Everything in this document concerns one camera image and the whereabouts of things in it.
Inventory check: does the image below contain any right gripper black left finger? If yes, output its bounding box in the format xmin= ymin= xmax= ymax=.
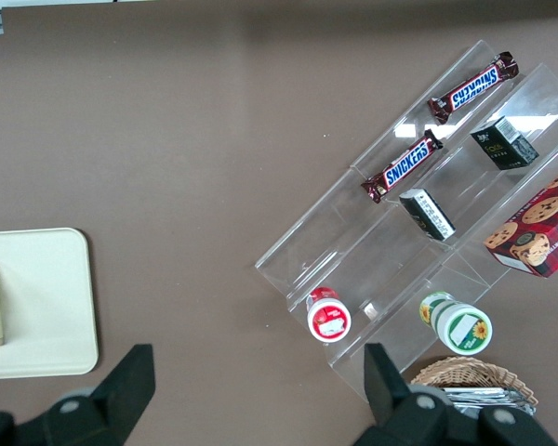
xmin=0 ymin=343 xmax=157 ymax=446

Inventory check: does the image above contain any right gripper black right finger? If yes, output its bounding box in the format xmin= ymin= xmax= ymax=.
xmin=352 ymin=342 xmax=558 ymax=446

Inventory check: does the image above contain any light wicker basket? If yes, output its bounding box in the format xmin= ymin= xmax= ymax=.
xmin=409 ymin=356 xmax=539 ymax=410

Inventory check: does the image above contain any cream plastic tray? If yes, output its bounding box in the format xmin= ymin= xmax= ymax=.
xmin=0 ymin=227 xmax=100 ymax=381

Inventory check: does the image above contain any green sunflower yogurt cup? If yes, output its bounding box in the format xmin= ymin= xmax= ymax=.
xmin=418 ymin=291 xmax=494 ymax=357

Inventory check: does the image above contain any red lidded yogurt cup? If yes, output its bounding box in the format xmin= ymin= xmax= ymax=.
xmin=305 ymin=286 xmax=352 ymax=344

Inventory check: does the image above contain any clear acrylic tiered stand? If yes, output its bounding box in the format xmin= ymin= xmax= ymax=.
xmin=254 ymin=39 xmax=558 ymax=401

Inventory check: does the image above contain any small black carton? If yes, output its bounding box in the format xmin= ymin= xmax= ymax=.
xmin=398 ymin=188 xmax=457 ymax=242
xmin=470 ymin=115 xmax=540 ymax=172

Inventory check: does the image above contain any red tartan cookie box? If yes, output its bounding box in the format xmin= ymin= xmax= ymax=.
xmin=483 ymin=160 xmax=558 ymax=279

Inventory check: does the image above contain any Snickers chocolate bar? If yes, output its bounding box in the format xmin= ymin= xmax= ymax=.
xmin=360 ymin=129 xmax=445 ymax=205
xmin=427 ymin=50 xmax=522 ymax=125

